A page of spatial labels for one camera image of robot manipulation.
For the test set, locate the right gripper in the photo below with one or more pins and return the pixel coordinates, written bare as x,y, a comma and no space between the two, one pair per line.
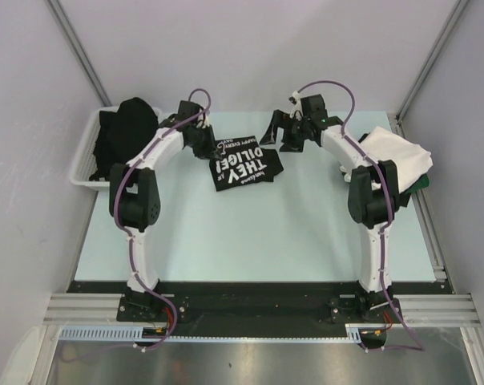
283,120

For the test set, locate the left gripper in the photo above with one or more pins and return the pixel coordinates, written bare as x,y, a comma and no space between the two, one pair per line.
211,151

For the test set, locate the black t-shirt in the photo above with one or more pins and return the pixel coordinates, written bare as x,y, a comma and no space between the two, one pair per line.
242,162

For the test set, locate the white plastic laundry basket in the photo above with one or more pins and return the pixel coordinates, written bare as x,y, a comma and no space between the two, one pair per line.
84,162

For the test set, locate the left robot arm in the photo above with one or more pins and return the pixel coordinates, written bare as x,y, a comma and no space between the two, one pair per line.
134,194

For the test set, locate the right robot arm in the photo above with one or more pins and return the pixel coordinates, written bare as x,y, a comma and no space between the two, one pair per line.
373,189

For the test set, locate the black clothes pile in basket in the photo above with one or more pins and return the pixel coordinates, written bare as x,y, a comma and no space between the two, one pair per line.
123,134

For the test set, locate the white folded t-shirt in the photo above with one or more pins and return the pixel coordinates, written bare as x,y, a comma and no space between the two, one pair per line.
411,160

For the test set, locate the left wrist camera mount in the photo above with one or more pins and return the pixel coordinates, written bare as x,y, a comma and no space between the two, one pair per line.
203,123

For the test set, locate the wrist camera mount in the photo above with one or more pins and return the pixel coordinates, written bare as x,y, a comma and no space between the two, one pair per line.
296,112
203,123

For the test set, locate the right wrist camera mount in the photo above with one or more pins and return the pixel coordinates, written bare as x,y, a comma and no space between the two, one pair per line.
296,112

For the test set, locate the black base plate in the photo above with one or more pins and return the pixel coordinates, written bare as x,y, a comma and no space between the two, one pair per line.
250,309

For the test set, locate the aluminium frame rail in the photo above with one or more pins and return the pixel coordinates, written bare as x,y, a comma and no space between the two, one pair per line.
82,309

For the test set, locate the grey slotted cable duct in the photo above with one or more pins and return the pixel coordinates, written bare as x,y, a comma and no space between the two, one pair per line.
101,333

